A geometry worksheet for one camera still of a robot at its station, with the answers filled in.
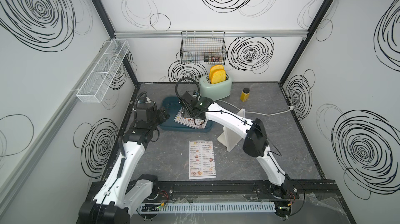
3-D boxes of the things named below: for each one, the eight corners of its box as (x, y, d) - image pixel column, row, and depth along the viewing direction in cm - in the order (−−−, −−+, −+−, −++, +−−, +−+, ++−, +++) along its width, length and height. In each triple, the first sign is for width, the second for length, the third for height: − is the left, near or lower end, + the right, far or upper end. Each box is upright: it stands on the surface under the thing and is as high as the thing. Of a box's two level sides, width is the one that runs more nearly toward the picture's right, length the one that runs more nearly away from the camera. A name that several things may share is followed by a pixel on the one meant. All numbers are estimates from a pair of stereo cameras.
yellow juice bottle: (242, 102, 110) (245, 93, 103) (239, 97, 113) (241, 88, 106) (247, 100, 111) (250, 91, 104) (244, 96, 114) (247, 87, 107)
